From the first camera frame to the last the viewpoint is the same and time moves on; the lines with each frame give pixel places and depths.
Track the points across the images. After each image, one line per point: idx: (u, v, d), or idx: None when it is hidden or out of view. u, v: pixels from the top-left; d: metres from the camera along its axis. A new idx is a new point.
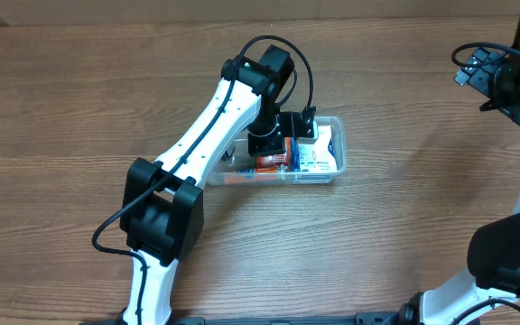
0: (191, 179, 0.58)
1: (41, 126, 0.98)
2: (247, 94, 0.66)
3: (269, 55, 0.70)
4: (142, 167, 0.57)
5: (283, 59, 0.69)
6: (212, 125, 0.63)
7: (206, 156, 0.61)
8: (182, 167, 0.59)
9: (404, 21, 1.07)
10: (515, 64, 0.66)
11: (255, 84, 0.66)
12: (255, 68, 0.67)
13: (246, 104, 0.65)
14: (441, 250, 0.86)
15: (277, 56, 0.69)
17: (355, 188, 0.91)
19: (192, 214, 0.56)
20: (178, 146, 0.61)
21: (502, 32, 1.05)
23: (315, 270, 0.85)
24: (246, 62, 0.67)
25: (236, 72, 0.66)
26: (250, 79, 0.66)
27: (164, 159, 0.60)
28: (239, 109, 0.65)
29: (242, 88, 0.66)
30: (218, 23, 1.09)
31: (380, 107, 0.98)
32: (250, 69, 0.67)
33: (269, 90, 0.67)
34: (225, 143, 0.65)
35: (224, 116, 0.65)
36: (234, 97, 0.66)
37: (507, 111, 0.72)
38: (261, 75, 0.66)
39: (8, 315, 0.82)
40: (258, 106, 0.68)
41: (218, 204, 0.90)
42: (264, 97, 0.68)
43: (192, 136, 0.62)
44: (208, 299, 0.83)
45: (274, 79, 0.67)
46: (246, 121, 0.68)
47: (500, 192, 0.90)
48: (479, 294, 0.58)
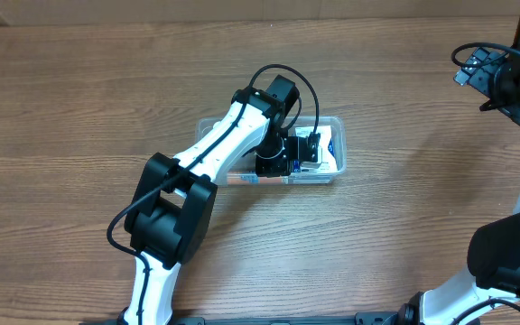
0: (206, 176, 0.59)
1: (40, 126, 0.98)
2: (258, 116, 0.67)
3: (276, 83, 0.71)
4: (158, 162, 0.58)
5: (291, 89, 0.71)
6: (224, 140, 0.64)
7: (220, 160, 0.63)
8: (198, 166, 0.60)
9: (404, 21, 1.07)
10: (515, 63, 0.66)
11: (263, 111, 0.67)
12: (263, 97, 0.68)
13: (258, 124, 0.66)
14: (440, 250, 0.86)
15: (285, 86, 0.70)
17: (355, 188, 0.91)
19: (203, 212, 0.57)
20: (194, 148, 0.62)
21: (502, 32, 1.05)
23: (315, 270, 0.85)
24: (255, 91, 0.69)
25: (244, 100, 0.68)
26: (257, 106, 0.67)
27: (182, 156, 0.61)
28: (250, 128, 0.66)
29: (252, 111, 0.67)
30: (218, 23, 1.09)
31: (380, 107, 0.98)
32: (258, 99, 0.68)
33: (275, 119, 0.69)
34: (231, 160, 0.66)
35: (236, 131, 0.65)
36: (246, 116, 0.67)
37: (507, 111, 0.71)
38: (268, 104, 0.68)
39: (8, 315, 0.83)
40: (264, 130, 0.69)
41: (218, 205, 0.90)
42: (271, 124, 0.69)
43: (208, 142, 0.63)
44: (208, 299, 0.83)
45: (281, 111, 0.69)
46: (252, 143, 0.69)
47: (500, 192, 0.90)
48: (479, 294, 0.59)
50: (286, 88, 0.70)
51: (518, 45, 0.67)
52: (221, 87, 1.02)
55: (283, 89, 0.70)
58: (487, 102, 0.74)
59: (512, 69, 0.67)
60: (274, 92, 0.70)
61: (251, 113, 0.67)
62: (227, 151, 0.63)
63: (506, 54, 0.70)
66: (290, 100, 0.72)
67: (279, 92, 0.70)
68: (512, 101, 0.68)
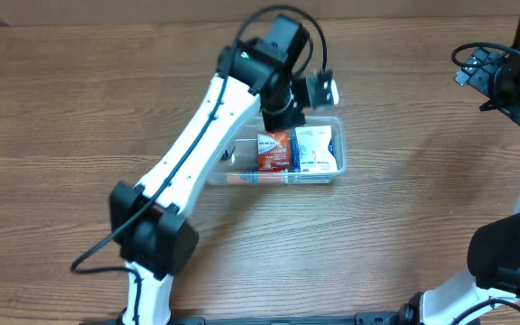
0: (175, 204, 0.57)
1: (40, 126, 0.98)
2: (241, 97, 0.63)
3: (273, 34, 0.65)
4: (123, 195, 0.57)
5: (290, 41, 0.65)
6: (199, 143, 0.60)
7: (192, 176, 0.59)
8: (167, 190, 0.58)
9: (404, 21, 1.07)
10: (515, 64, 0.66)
11: (258, 70, 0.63)
12: (254, 57, 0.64)
13: (241, 107, 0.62)
14: (440, 250, 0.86)
15: (286, 32, 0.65)
17: (355, 188, 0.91)
19: (175, 241, 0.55)
20: (162, 164, 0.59)
21: (502, 32, 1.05)
23: (315, 270, 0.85)
24: (246, 50, 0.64)
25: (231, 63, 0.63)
26: (251, 68, 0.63)
27: (147, 182, 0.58)
28: (232, 116, 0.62)
29: (236, 82, 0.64)
30: (218, 23, 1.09)
31: (380, 107, 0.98)
32: (249, 60, 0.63)
33: (272, 80, 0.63)
34: (214, 157, 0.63)
35: (214, 125, 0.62)
36: (227, 101, 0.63)
37: (506, 111, 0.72)
38: (262, 64, 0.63)
39: (8, 315, 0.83)
40: (263, 92, 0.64)
41: (218, 204, 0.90)
42: (266, 88, 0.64)
43: (178, 153, 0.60)
44: (208, 299, 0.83)
45: (279, 69, 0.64)
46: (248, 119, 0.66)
47: (500, 192, 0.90)
48: (479, 294, 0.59)
50: (288, 34, 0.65)
51: (518, 45, 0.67)
52: None
55: (283, 36, 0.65)
58: (487, 102, 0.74)
59: (512, 69, 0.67)
60: (273, 41, 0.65)
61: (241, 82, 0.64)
62: (202, 159, 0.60)
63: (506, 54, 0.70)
66: (294, 50, 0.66)
67: (279, 41, 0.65)
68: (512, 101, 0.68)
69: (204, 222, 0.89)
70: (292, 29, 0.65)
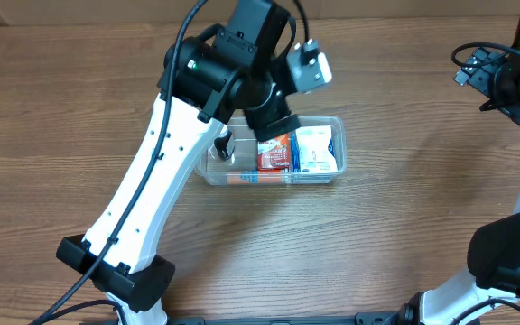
0: (123, 263, 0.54)
1: (41, 126, 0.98)
2: (189, 127, 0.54)
3: (231, 29, 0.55)
4: (68, 256, 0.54)
5: (256, 35, 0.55)
6: (144, 189, 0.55)
7: (141, 229, 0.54)
8: (113, 248, 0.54)
9: (404, 21, 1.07)
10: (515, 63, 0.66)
11: (218, 78, 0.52)
12: (206, 62, 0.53)
13: (189, 140, 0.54)
14: (441, 250, 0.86)
15: (248, 19, 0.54)
17: (355, 188, 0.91)
19: (132, 298, 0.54)
20: (108, 216, 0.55)
21: (502, 32, 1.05)
23: (315, 270, 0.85)
24: (195, 54, 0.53)
25: (177, 76, 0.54)
26: (209, 73, 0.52)
27: (92, 237, 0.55)
28: (181, 151, 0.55)
29: (184, 103, 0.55)
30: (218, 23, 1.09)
31: (380, 107, 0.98)
32: (199, 69, 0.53)
33: (233, 88, 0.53)
34: (171, 195, 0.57)
35: (160, 163, 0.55)
36: (172, 132, 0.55)
37: (506, 111, 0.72)
38: (221, 69, 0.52)
39: (8, 315, 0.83)
40: (222, 101, 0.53)
41: (218, 204, 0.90)
42: (226, 98, 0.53)
43: (123, 202, 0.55)
44: (208, 299, 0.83)
45: (244, 73, 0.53)
46: (212, 136, 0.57)
47: (500, 192, 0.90)
48: (479, 295, 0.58)
50: (254, 23, 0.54)
51: (518, 44, 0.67)
52: None
55: (246, 23, 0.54)
58: (487, 102, 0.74)
59: (512, 69, 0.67)
60: (232, 37, 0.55)
61: (190, 96, 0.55)
62: (149, 208, 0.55)
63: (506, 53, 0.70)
66: (263, 41, 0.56)
67: (244, 32, 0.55)
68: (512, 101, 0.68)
69: (204, 222, 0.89)
70: (259, 15, 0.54)
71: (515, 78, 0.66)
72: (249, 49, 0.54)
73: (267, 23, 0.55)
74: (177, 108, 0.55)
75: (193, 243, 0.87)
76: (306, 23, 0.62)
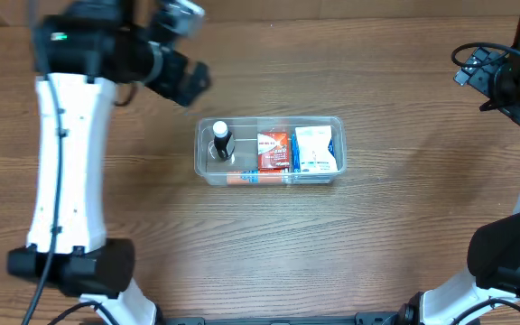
0: (78, 246, 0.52)
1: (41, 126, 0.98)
2: (62, 100, 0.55)
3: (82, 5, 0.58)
4: (16, 265, 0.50)
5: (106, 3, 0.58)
6: (66, 171, 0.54)
7: (79, 208, 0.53)
8: (60, 237, 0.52)
9: (404, 21, 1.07)
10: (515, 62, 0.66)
11: (93, 42, 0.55)
12: (80, 30, 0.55)
13: (84, 106, 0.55)
14: (440, 251, 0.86)
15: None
17: (355, 188, 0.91)
19: (99, 279, 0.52)
20: (41, 211, 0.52)
21: (502, 32, 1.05)
23: (315, 270, 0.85)
24: (54, 28, 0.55)
25: (51, 54, 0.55)
26: (84, 41, 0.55)
27: (36, 238, 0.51)
28: (81, 120, 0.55)
29: (61, 78, 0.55)
30: (218, 23, 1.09)
31: (380, 108, 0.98)
32: (68, 39, 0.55)
33: (101, 50, 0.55)
34: (95, 165, 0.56)
35: (69, 141, 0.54)
36: (66, 106, 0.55)
37: (507, 111, 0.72)
38: (88, 34, 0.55)
39: (9, 315, 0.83)
40: (100, 65, 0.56)
41: (218, 204, 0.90)
42: (100, 62, 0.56)
43: (49, 193, 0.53)
44: (208, 299, 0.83)
45: (111, 32, 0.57)
46: (107, 97, 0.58)
47: (500, 192, 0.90)
48: (479, 295, 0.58)
50: None
51: (518, 44, 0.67)
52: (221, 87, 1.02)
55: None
58: (487, 102, 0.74)
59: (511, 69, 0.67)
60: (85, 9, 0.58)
61: (74, 68, 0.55)
62: (81, 182, 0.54)
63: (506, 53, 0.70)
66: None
67: None
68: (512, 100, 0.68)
69: (204, 222, 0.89)
70: None
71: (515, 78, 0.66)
72: (108, 13, 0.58)
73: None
74: (68, 86, 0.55)
75: (193, 243, 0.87)
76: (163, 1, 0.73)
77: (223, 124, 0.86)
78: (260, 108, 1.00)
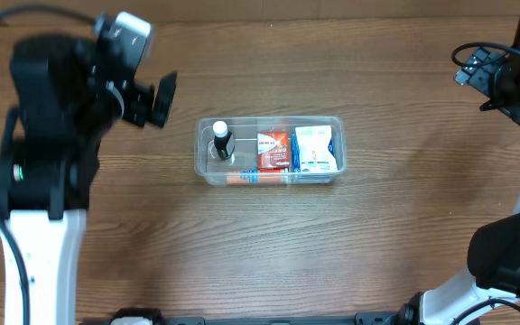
0: None
1: None
2: (32, 234, 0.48)
3: (32, 106, 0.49)
4: None
5: (59, 104, 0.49)
6: (34, 308, 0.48)
7: None
8: None
9: (404, 21, 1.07)
10: (515, 64, 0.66)
11: (55, 197, 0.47)
12: (38, 166, 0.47)
13: (55, 252, 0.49)
14: (440, 250, 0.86)
15: (38, 88, 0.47)
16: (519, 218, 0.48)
17: (355, 188, 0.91)
19: None
20: None
21: (502, 32, 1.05)
23: (315, 270, 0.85)
24: (11, 159, 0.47)
25: (11, 192, 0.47)
26: (44, 190, 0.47)
27: None
28: (49, 264, 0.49)
29: (25, 217, 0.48)
30: (218, 23, 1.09)
31: (379, 108, 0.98)
32: (27, 176, 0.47)
33: (70, 180, 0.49)
34: (64, 293, 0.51)
35: (39, 283, 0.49)
36: (34, 249, 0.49)
37: (507, 111, 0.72)
38: (47, 169, 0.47)
39: None
40: (70, 208, 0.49)
41: (218, 204, 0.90)
42: (70, 190, 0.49)
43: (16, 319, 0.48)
44: (208, 299, 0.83)
45: (70, 153, 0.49)
46: (78, 230, 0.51)
47: (500, 192, 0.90)
48: (479, 295, 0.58)
50: (45, 86, 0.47)
51: (518, 44, 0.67)
52: (221, 87, 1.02)
55: (43, 100, 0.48)
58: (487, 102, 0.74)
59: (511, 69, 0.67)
60: (41, 106, 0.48)
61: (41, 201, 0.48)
62: (45, 320, 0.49)
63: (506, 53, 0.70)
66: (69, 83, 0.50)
67: (43, 125, 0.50)
68: (512, 101, 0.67)
69: (204, 222, 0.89)
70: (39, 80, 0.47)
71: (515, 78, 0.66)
72: (66, 117, 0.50)
73: (59, 90, 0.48)
74: (28, 223, 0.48)
75: (193, 243, 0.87)
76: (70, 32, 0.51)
77: (223, 124, 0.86)
78: (259, 107, 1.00)
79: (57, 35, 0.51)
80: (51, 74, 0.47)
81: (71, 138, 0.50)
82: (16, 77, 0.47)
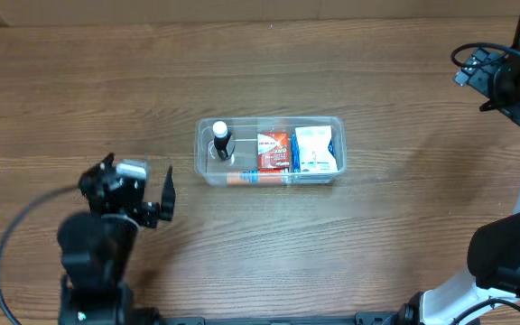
0: None
1: (41, 127, 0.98)
2: None
3: (78, 283, 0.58)
4: None
5: (88, 251, 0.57)
6: None
7: None
8: None
9: (404, 22, 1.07)
10: (515, 64, 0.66)
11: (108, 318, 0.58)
12: (95, 308, 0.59)
13: None
14: (441, 250, 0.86)
15: (87, 283, 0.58)
16: None
17: (355, 188, 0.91)
19: None
20: None
21: (501, 32, 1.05)
23: (315, 270, 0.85)
24: (74, 308, 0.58)
25: None
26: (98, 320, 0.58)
27: None
28: None
29: None
30: (218, 23, 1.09)
31: (379, 108, 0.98)
32: (89, 316, 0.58)
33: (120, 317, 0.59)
34: None
35: None
36: None
37: (507, 111, 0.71)
38: (103, 317, 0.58)
39: (8, 315, 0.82)
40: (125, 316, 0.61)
41: (218, 204, 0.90)
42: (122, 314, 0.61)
43: None
44: (208, 299, 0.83)
45: (113, 301, 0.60)
46: None
47: (500, 193, 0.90)
48: (479, 294, 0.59)
50: (84, 273, 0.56)
51: (518, 44, 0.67)
52: (221, 88, 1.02)
55: (85, 282, 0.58)
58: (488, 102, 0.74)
59: (511, 69, 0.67)
60: (83, 286, 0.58)
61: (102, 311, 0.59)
62: None
63: (506, 54, 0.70)
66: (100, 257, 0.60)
67: (82, 283, 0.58)
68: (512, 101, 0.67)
69: (204, 222, 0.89)
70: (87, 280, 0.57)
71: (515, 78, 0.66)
72: (105, 281, 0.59)
73: (96, 273, 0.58)
74: None
75: (193, 243, 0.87)
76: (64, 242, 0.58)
77: (223, 124, 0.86)
78: (260, 108, 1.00)
79: (85, 223, 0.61)
80: (91, 267, 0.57)
81: (111, 286, 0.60)
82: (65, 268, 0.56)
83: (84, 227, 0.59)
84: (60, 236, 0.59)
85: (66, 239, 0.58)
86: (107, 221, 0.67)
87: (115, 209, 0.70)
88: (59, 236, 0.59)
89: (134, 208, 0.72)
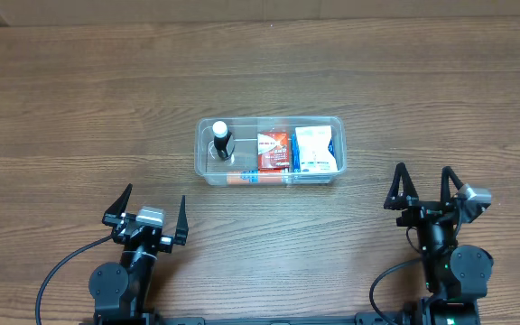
0: None
1: (40, 127, 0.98)
2: None
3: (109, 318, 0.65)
4: None
5: (116, 297, 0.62)
6: None
7: None
8: None
9: (404, 22, 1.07)
10: (440, 252, 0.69)
11: None
12: None
13: None
14: None
15: (116, 318, 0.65)
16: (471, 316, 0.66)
17: (356, 188, 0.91)
19: None
20: None
21: (501, 32, 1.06)
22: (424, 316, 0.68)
23: (315, 270, 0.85)
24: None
25: None
26: None
27: None
28: None
29: None
30: (218, 23, 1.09)
31: (380, 107, 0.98)
32: None
33: None
34: None
35: None
36: None
37: (394, 197, 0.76)
38: None
39: (8, 315, 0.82)
40: None
41: (218, 204, 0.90)
42: None
43: None
44: (208, 299, 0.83)
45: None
46: None
47: (501, 193, 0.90)
48: None
50: (116, 313, 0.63)
51: (454, 198, 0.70)
52: (221, 87, 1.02)
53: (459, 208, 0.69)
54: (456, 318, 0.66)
55: (116, 317, 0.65)
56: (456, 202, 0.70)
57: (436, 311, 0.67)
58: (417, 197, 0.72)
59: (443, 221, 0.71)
60: (114, 319, 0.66)
61: None
62: None
63: (450, 201, 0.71)
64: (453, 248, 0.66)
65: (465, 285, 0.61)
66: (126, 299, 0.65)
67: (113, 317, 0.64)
68: (426, 250, 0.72)
69: (204, 222, 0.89)
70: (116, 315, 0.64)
71: (448, 235, 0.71)
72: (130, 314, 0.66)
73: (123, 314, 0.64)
74: None
75: (193, 243, 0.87)
76: (93, 286, 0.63)
77: (223, 124, 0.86)
78: (259, 108, 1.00)
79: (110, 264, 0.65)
80: (121, 310, 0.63)
81: (137, 316, 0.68)
82: (98, 311, 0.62)
83: (115, 277, 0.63)
84: (90, 280, 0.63)
85: (97, 289, 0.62)
86: (130, 266, 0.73)
87: (135, 246, 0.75)
88: (91, 278, 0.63)
89: (153, 244, 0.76)
